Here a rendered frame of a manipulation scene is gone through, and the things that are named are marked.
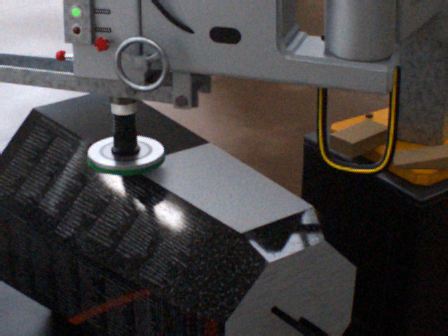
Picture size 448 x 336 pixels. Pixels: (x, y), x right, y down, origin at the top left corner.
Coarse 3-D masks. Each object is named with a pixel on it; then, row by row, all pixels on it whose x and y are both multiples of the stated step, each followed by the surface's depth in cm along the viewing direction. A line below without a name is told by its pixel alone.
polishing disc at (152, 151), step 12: (96, 144) 281; (108, 144) 281; (144, 144) 280; (156, 144) 280; (96, 156) 274; (108, 156) 273; (120, 156) 273; (132, 156) 273; (144, 156) 273; (156, 156) 273; (108, 168) 269; (120, 168) 268; (132, 168) 268
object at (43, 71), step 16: (0, 64) 287; (16, 64) 285; (32, 64) 283; (48, 64) 281; (64, 64) 279; (0, 80) 276; (16, 80) 274; (32, 80) 272; (48, 80) 270; (64, 80) 268; (80, 80) 266; (96, 80) 264; (192, 80) 266; (208, 80) 265; (128, 96) 263; (144, 96) 261; (160, 96) 259; (192, 96) 256
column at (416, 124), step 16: (400, 48) 291; (416, 48) 288; (432, 48) 285; (400, 64) 293; (416, 64) 290; (432, 64) 287; (400, 80) 295; (416, 80) 292; (432, 80) 289; (400, 96) 297; (416, 96) 294; (432, 96) 291; (400, 112) 299; (416, 112) 296; (432, 112) 293; (400, 128) 301; (416, 128) 298; (432, 128) 295; (432, 144) 297
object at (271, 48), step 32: (160, 0) 244; (192, 0) 241; (224, 0) 238; (256, 0) 234; (288, 0) 240; (160, 32) 247; (192, 32) 244; (224, 32) 241; (256, 32) 238; (288, 32) 244; (160, 64) 251; (192, 64) 248; (224, 64) 245; (256, 64) 241; (288, 64) 238; (320, 64) 235; (352, 64) 233; (384, 64) 230
